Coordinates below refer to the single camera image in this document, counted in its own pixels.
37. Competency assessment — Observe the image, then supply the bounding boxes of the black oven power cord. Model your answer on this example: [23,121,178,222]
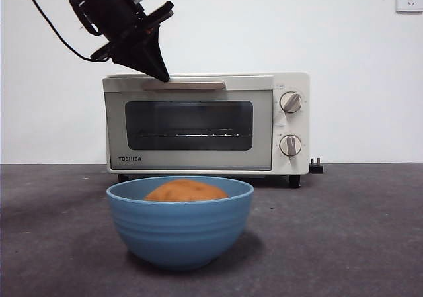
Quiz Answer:
[309,157,324,174]

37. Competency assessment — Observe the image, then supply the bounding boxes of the round oven knob upright pointer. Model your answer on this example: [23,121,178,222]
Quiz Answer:
[280,134,302,158]

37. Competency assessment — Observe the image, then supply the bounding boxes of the glass oven door beige handle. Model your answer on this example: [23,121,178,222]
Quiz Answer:
[102,74,275,172]

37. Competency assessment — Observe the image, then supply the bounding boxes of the blue ribbed bowl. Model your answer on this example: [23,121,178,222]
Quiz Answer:
[106,175,255,271]

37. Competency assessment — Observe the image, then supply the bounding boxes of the round oven knob slanted pointer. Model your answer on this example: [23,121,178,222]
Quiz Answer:
[280,91,303,114]

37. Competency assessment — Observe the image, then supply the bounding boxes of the white Toshiba toaster oven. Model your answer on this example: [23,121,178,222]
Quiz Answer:
[101,71,311,189]

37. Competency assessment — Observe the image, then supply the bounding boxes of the metal wire oven rack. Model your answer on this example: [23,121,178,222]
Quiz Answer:
[138,130,249,138]

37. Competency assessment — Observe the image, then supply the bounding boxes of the brown potato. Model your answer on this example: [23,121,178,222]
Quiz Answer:
[144,179,229,202]

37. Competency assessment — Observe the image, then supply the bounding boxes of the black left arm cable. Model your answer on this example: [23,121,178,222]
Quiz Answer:
[22,0,100,62]

